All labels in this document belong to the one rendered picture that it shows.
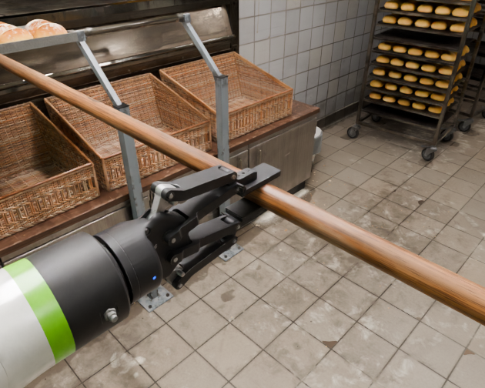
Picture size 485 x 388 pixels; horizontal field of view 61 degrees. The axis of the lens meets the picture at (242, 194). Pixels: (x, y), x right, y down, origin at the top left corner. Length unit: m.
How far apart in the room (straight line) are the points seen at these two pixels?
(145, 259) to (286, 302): 1.63
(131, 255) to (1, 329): 0.11
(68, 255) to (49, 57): 1.69
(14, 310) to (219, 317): 1.62
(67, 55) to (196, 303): 1.26
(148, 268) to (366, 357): 1.55
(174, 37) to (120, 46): 0.32
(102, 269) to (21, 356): 0.08
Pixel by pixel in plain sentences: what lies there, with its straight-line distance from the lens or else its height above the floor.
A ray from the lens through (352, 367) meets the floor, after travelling 1.83.
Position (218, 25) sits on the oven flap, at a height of 1.01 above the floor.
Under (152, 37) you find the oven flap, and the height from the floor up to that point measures 1.01.
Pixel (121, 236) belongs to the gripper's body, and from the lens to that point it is 0.39.
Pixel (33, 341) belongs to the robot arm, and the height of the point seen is 1.21.
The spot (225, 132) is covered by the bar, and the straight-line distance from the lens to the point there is 1.86.
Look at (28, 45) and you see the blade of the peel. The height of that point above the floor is 1.19.
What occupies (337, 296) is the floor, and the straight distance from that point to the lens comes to 2.06.
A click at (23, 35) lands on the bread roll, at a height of 1.21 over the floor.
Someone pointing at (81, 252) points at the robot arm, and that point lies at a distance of 0.37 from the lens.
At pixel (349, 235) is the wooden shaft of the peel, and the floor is 1.21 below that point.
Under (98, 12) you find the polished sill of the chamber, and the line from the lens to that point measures 2.10.
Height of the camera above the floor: 1.47
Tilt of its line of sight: 33 degrees down
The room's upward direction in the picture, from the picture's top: straight up
